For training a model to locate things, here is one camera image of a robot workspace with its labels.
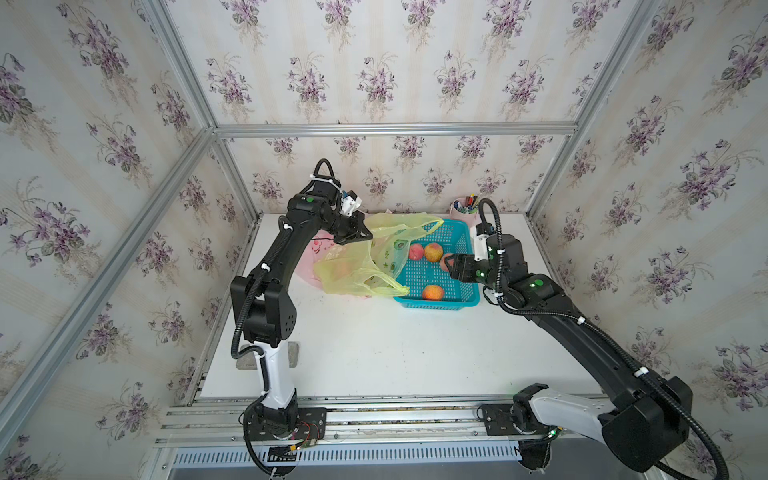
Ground yellow-green plastic bag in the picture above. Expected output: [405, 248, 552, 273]
[312, 213, 444, 297]

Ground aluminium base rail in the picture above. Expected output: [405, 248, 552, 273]
[151, 395, 513, 447]

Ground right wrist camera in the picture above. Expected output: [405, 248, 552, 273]
[473, 233, 488, 262]

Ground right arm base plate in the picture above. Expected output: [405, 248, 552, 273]
[475, 402, 563, 441]

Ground yellow-orange peach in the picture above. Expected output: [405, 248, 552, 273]
[423, 243, 444, 263]

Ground pink peach right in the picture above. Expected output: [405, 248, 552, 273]
[439, 255, 452, 272]

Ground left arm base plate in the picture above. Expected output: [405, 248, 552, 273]
[241, 405, 328, 442]

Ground pink plastic bag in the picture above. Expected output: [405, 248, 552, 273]
[294, 230, 335, 289]

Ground pink pen cup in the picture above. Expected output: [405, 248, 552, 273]
[449, 195, 480, 227]

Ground red peach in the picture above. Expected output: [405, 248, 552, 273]
[408, 243, 425, 261]

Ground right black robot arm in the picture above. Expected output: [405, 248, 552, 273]
[445, 198, 730, 479]

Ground teal plastic basket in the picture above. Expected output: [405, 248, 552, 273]
[394, 219, 481, 311]

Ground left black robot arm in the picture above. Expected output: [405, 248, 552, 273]
[230, 158, 373, 430]

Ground grey eraser block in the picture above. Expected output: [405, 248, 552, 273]
[235, 341, 300, 371]

